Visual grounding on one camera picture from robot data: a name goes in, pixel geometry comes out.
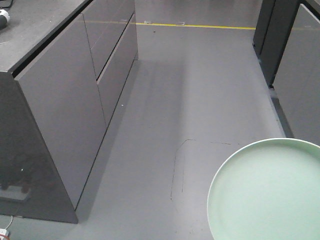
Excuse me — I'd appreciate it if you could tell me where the mint green round plate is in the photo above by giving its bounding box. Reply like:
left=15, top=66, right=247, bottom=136
left=207, top=138, right=320, bottom=240

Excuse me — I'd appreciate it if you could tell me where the grey kitchen island cabinet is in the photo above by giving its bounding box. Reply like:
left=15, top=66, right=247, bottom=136
left=0, top=0, right=138, bottom=224

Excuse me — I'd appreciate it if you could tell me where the dark tall cabinet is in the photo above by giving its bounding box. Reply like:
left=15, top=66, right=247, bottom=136
left=253, top=0, right=320, bottom=145

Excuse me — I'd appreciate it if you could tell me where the black white robot part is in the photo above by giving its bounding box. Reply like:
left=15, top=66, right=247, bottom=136
left=0, top=9, right=10, bottom=29

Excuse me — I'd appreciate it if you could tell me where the white power strip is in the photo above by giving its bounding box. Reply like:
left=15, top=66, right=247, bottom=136
left=0, top=228, right=10, bottom=240

